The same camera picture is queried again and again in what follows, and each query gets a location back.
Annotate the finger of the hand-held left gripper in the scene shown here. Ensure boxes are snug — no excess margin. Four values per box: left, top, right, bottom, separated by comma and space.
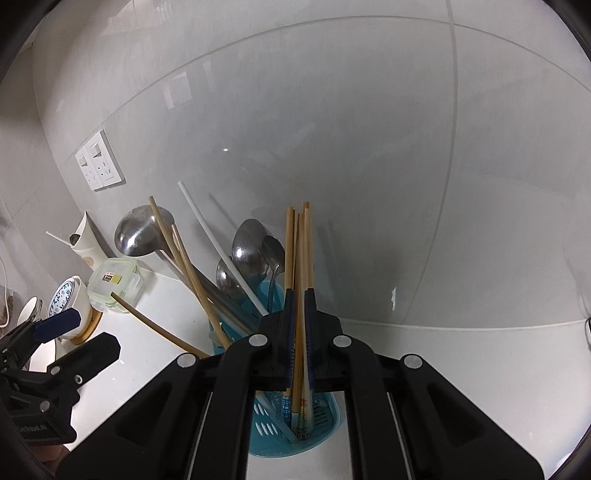
14, 333, 122, 411
0, 308, 84, 367

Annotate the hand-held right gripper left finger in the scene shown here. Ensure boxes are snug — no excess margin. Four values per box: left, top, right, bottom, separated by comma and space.
55, 288, 296, 480

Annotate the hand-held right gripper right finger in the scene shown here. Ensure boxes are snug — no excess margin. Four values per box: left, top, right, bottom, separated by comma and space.
305, 288, 546, 480

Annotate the wooden chopstick blue patterned end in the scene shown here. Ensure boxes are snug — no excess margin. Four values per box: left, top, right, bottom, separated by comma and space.
294, 211, 317, 441

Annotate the plain wooden chopstick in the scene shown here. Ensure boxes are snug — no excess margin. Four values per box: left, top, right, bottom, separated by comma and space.
111, 291, 211, 361

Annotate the blue plastic utensil holder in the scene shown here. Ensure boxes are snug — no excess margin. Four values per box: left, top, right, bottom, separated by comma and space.
209, 277, 345, 459

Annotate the white bowl brown rim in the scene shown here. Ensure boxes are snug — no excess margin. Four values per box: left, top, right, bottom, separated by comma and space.
17, 296, 44, 326

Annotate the wooden coaster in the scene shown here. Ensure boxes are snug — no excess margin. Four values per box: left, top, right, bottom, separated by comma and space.
69, 309, 103, 344

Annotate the plastic food container green lid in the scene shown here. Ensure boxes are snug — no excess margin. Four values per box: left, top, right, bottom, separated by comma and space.
88, 257, 143, 315

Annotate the paper cup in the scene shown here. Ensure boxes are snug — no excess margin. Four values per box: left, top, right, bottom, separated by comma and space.
69, 211, 108, 273

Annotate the white plastic chopstick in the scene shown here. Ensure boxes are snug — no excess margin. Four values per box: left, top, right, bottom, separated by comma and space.
178, 181, 266, 317

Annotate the steel ladle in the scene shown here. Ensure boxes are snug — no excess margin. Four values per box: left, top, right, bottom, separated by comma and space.
114, 205, 257, 337

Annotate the pale short chopstick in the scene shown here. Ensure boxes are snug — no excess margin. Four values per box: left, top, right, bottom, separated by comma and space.
161, 251, 254, 337

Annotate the long wooden chopstick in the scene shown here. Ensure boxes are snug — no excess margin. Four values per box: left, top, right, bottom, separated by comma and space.
148, 196, 232, 349

